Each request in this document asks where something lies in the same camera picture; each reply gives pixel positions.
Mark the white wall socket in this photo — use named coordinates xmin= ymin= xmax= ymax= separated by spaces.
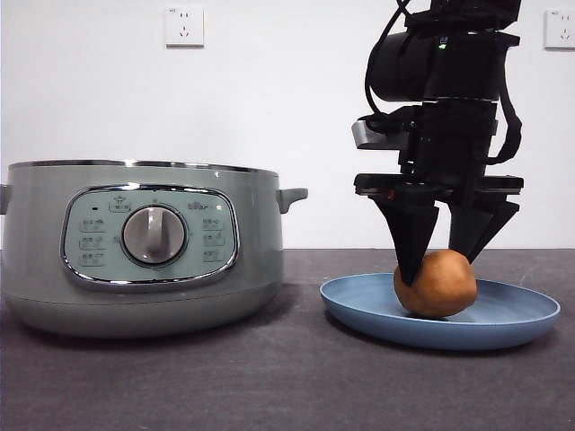
xmin=544 ymin=9 xmax=575 ymax=50
xmin=164 ymin=6 xmax=205 ymax=48

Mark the blue round plate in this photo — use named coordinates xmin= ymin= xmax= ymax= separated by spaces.
xmin=319 ymin=272 xmax=562 ymax=351

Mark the pale green electric steamer pot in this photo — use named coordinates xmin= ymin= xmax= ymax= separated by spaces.
xmin=0 ymin=157 xmax=309 ymax=339

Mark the pale grey camera box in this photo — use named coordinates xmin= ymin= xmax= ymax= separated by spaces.
xmin=351 ymin=117 xmax=417 ymax=152

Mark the brown potato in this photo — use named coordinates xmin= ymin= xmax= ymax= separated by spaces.
xmin=393 ymin=250 xmax=478 ymax=321

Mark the black cable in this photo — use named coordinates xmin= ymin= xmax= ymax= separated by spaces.
xmin=496 ymin=44 xmax=526 ymax=165
xmin=362 ymin=0 xmax=419 ymax=136

